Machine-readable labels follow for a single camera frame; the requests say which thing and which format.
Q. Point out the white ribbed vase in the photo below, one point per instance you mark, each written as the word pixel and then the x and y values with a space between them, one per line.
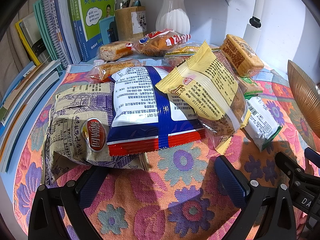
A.
pixel 173 15

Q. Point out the green label square pastry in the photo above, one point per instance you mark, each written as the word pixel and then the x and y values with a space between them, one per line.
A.
pixel 249 86

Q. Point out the small blue card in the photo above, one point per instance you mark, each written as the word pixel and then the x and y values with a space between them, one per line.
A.
pixel 108 30

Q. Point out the flat book stack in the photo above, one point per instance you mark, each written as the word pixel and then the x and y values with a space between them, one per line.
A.
pixel 20 103

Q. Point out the amber ribbed glass bowl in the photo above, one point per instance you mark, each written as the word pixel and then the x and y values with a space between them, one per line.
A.
pixel 306 96

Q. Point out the floral woven table cloth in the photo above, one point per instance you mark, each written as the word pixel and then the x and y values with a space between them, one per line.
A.
pixel 180 197

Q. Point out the white green snack packet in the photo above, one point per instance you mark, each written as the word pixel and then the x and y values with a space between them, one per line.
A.
pixel 262 128

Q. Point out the bamboo pen holder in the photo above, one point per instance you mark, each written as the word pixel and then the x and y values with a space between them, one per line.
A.
pixel 131 23

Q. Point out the beige purple printed snack bag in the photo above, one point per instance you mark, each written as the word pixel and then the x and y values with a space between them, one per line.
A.
pixel 79 123

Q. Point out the green grammar book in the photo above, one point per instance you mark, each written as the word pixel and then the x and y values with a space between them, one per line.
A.
pixel 86 15

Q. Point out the yellow cake packet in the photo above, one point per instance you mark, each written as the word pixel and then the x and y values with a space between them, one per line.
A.
pixel 212 91

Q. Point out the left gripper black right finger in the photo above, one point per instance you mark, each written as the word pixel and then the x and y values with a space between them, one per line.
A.
pixel 278 221

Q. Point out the red white bread bag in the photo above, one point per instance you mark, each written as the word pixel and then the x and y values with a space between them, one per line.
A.
pixel 158 43

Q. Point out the round cracker bag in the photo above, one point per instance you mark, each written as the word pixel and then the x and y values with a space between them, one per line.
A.
pixel 181 53

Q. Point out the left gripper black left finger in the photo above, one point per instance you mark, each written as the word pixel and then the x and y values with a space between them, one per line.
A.
pixel 76 195

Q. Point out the blue white red chip bag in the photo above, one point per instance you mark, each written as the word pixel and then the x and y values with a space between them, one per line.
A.
pixel 145 119

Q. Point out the orange biscuit packet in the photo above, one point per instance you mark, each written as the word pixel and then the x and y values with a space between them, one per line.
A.
pixel 102 72

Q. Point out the brown wafer biscuit packet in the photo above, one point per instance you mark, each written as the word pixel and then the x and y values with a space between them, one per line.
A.
pixel 241 56

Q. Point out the upright book row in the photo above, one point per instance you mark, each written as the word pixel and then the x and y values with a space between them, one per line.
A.
pixel 50 33

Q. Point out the white desk lamp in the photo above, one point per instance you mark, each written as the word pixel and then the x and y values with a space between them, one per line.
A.
pixel 252 33

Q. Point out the orange label sponge cake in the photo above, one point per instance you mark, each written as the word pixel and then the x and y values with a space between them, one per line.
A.
pixel 113 51

